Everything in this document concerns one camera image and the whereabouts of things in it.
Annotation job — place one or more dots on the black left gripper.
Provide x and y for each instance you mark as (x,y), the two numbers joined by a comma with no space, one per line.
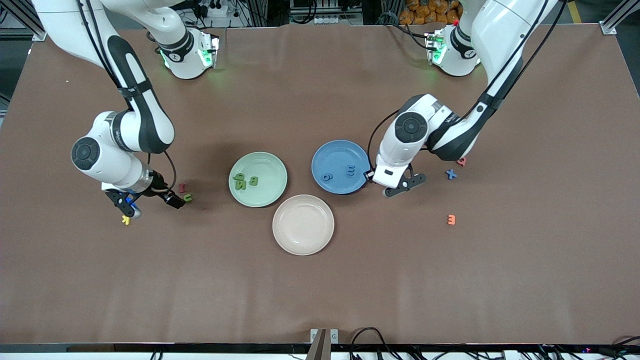
(367,172)

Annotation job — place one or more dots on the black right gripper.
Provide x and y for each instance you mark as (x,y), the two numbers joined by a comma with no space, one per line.
(159,185)

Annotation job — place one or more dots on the blue foam letter E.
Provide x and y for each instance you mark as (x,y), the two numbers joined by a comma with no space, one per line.
(351,171)

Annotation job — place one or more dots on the blue foam lowercase g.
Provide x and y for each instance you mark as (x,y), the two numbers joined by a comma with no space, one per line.
(329,177)

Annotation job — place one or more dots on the green foam letter N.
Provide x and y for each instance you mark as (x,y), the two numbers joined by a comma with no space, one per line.
(241,186)

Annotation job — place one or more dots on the green foam letter P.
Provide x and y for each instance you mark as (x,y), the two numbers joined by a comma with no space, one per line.
(239,176)

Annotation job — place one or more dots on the green foam letter B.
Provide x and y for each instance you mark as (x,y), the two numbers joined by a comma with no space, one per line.
(253,181)

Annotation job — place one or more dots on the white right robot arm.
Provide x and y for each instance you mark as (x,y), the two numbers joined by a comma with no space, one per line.
(115,170)

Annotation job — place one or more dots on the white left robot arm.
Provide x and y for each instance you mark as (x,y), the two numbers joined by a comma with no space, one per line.
(500,35)

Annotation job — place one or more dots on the blue plate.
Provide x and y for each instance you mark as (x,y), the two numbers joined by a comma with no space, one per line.
(340,155)

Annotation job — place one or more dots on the yellow foam letter K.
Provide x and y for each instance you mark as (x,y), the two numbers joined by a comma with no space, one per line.
(125,220)

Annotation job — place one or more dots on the blue foam letter X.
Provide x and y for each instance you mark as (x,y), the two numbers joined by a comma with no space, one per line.
(451,174)

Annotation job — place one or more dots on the pale pink plate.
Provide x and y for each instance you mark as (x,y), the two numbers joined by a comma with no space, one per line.
(303,225)

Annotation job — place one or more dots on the orange foam letter E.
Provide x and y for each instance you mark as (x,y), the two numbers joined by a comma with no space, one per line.
(451,219)

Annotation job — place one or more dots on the light green plate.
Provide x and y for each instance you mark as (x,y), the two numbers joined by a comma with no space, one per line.
(267,195)

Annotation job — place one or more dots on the pink foam letter Q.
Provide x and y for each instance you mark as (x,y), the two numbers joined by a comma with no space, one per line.
(462,162)

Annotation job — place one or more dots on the base connector box green light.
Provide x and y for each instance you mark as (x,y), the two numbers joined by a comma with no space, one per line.
(435,47)
(210,50)

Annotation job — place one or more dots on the white power strip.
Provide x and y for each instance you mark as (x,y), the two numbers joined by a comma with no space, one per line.
(330,20)
(217,10)

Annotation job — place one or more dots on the bag of orange items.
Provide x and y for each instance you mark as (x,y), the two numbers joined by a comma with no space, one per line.
(425,12)

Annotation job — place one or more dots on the aluminium rack frame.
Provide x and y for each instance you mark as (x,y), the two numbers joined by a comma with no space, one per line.
(325,4)

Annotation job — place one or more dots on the metal table edge bracket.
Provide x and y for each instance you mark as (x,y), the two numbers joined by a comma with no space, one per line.
(320,345)

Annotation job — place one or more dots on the aluminium frame profile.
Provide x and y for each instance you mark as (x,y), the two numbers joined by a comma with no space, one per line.
(39,34)
(607,27)

